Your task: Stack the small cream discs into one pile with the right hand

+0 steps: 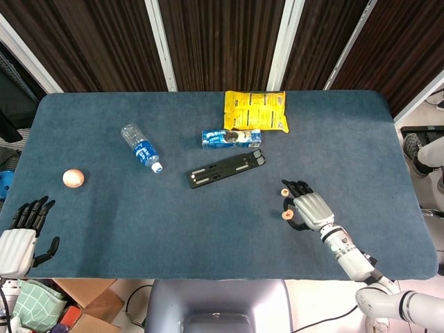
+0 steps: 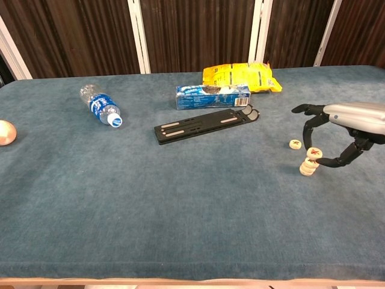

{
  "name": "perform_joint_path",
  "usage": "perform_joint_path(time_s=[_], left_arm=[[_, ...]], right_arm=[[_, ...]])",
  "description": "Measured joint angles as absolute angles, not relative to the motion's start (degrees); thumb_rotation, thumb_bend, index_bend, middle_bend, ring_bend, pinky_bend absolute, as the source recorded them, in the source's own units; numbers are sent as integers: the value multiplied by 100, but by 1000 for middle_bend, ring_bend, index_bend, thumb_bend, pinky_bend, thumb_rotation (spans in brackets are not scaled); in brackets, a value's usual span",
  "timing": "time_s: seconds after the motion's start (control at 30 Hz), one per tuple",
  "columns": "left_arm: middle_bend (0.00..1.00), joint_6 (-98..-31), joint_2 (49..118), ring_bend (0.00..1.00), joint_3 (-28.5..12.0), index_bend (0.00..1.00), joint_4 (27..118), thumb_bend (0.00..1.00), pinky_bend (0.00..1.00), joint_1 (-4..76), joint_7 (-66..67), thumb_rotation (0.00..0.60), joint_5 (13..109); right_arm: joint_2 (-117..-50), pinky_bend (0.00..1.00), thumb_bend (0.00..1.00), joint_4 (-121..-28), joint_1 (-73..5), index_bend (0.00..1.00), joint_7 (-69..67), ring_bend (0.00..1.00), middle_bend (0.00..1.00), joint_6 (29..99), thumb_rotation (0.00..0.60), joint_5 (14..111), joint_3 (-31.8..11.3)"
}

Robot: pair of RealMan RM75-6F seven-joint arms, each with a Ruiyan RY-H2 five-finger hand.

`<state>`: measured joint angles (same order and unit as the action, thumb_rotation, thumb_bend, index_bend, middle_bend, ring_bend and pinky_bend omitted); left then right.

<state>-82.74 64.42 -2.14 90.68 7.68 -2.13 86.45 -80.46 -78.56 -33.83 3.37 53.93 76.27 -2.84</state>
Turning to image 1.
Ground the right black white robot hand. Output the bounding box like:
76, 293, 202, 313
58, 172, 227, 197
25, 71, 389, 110
281, 179, 336, 232

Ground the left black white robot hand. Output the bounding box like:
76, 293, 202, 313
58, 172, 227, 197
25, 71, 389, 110
0, 196, 61, 278

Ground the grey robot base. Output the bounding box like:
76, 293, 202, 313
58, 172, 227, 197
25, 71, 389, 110
144, 279, 294, 333

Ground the green checked cloth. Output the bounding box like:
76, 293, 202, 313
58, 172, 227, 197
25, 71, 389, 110
15, 280, 67, 330

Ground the blue plastic object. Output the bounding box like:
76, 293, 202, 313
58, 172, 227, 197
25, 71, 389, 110
0, 169, 15, 203

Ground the red box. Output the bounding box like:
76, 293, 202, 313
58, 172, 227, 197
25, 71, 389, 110
59, 305, 83, 327

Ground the brown cardboard box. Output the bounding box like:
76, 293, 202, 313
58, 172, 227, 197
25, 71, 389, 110
51, 278, 125, 333

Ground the round wooden ball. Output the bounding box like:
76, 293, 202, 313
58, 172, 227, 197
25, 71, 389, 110
62, 169, 85, 189

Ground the black folding stand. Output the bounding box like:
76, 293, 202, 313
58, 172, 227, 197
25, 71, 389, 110
189, 148, 267, 190

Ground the blue cookie box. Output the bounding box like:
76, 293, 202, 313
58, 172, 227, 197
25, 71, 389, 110
201, 129, 262, 150

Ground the yellow snack bag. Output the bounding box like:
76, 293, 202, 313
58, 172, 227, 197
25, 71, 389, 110
223, 90, 289, 134

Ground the grey sneaker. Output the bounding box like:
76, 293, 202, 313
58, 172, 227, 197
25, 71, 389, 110
403, 133, 432, 178

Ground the black chair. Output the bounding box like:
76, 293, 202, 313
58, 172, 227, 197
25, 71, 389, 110
0, 109, 24, 144

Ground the person's leg in light trousers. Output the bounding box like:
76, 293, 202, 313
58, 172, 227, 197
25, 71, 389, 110
418, 137, 444, 171

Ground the white sneaker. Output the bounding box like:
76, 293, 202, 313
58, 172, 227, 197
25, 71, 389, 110
366, 317, 390, 333

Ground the black flat stand base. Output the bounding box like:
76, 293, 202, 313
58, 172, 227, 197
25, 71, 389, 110
400, 125, 444, 146

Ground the blue felt table cloth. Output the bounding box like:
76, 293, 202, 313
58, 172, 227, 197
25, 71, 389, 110
0, 90, 438, 281

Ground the clear bottle with blue label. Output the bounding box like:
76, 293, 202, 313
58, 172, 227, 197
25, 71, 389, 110
120, 123, 164, 173

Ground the long black floor cable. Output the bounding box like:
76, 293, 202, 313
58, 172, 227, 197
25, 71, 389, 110
293, 303, 359, 333

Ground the thin black cable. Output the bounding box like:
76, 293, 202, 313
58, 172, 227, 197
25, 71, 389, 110
124, 284, 153, 327

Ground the white partition frame post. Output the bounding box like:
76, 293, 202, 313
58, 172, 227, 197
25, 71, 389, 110
0, 13, 64, 94
393, 69, 444, 122
266, 0, 306, 92
323, 0, 379, 91
144, 0, 178, 92

